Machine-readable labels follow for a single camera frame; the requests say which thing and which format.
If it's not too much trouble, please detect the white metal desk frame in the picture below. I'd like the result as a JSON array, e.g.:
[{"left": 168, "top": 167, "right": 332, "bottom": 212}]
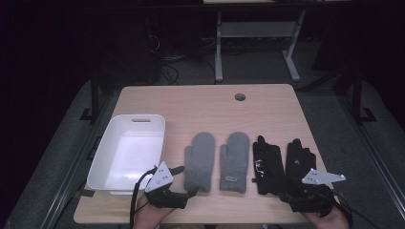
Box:
[{"left": 214, "top": 9, "right": 308, "bottom": 83}]

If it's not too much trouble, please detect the plain grey mitten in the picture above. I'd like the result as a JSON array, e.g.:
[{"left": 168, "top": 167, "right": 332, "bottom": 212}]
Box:
[{"left": 183, "top": 132, "right": 216, "bottom": 194}]

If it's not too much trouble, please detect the person's left hand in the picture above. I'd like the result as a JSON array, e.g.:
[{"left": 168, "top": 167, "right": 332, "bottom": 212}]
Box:
[{"left": 132, "top": 193, "right": 175, "bottom": 229}]

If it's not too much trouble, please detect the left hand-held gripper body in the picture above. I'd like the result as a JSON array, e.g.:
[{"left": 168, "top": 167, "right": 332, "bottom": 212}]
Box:
[{"left": 144, "top": 160, "right": 189, "bottom": 210}]

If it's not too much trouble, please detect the black glove white print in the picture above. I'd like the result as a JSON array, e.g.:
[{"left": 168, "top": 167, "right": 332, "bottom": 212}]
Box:
[
  {"left": 285, "top": 137, "right": 319, "bottom": 198},
  {"left": 251, "top": 135, "right": 287, "bottom": 196}
]

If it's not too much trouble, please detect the white plastic bin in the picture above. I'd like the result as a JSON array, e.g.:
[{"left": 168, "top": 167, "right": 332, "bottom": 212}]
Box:
[{"left": 86, "top": 114, "right": 167, "bottom": 196}]

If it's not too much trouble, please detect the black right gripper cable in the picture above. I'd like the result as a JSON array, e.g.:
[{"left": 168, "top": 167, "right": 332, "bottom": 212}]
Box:
[{"left": 330, "top": 190, "right": 383, "bottom": 229}]

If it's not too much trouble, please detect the tangle of floor cables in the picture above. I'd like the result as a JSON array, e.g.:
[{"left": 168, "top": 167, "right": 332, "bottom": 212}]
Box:
[{"left": 149, "top": 31, "right": 218, "bottom": 86}]

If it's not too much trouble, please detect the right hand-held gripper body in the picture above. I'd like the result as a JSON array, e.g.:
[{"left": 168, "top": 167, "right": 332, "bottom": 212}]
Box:
[{"left": 279, "top": 168, "right": 347, "bottom": 219}]

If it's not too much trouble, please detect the person's right hand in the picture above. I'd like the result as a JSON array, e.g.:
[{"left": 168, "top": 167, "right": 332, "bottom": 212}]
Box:
[{"left": 303, "top": 205, "right": 352, "bottom": 229}]

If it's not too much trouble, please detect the grey mitten with label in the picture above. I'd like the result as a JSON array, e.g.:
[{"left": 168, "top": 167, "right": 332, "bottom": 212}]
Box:
[{"left": 219, "top": 131, "right": 251, "bottom": 194}]

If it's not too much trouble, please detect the black metal stand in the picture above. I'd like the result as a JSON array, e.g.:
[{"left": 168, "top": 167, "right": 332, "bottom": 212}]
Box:
[
  {"left": 349, "top": 68, "right": 378, "bottom": 126},
  {"left": 79, "top": 71, "right": 103, "bottom": 122}
]

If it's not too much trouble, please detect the grey metal rail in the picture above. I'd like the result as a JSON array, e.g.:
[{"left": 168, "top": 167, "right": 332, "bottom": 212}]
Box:
[
  {"left": 337, "top": 94, "right": 405, "bottom": 221},
  {"left": 39, "top": 94, "right": 113, "bottom": 229}
]

